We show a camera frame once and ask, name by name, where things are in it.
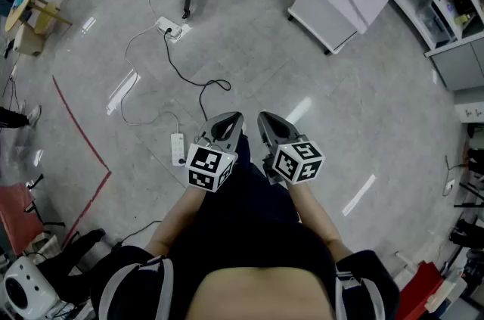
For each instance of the long white power strip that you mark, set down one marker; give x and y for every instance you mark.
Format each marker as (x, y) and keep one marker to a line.
(177, 148)

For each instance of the red box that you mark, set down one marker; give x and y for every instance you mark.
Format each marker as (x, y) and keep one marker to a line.
(421, 288)

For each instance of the grey cabinet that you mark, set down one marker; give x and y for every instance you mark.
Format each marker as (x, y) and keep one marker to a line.
(459, 65)

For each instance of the person's left forearm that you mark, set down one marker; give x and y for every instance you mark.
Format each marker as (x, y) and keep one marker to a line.
(179, 214)

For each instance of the red chair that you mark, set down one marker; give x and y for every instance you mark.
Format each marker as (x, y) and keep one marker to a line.
(17, 214)

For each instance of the black equipment rack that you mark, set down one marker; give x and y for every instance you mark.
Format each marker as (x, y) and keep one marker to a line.
(470, 197)

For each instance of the small white power adapter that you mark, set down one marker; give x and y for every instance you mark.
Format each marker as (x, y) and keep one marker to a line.
(449, 187)

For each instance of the round wooden table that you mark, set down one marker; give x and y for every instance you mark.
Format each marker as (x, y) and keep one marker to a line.
(22, 2)

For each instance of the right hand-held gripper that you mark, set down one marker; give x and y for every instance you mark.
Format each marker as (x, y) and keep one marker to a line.
(298, 161)

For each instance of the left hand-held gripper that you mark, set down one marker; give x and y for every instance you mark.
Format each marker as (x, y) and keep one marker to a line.
(206, 161)

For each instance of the white round device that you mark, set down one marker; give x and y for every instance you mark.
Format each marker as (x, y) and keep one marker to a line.
(26, 288)

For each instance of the white power strip with label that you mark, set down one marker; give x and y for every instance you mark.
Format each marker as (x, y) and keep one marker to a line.
(168, 25)

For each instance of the person's right forearm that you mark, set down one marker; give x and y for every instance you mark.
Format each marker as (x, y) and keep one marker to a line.
(319, 214)

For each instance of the white wheeled cabinet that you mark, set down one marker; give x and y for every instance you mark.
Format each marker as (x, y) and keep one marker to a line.
(336, 0)

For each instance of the person's black white jacket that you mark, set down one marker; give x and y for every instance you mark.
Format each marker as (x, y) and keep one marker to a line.
(128, 284)

